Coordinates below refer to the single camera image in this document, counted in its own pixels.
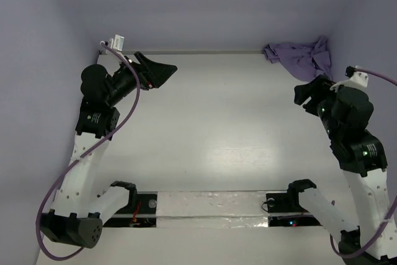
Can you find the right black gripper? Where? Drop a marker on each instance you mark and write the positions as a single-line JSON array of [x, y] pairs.
[[314, 98]]

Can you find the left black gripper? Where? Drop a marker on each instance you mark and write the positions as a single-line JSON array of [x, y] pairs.
[[156, 74]]

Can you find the purple t shirt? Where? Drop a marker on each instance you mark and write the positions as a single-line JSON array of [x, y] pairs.
[[304, 61]]

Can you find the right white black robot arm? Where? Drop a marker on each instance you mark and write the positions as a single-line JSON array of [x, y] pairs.
[[345, 110]]

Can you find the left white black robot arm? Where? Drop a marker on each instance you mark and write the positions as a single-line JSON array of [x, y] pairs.
[[75, 218]]

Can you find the silver foil strip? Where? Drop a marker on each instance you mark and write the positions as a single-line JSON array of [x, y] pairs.
[[224, 209]]

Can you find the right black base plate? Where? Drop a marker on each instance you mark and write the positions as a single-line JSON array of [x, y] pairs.
[[282, 212]]

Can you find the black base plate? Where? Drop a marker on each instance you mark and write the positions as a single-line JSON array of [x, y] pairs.
[[282, 212], [142, 215]]

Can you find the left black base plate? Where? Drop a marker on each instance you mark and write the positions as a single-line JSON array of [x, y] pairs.
[[142, 215]]

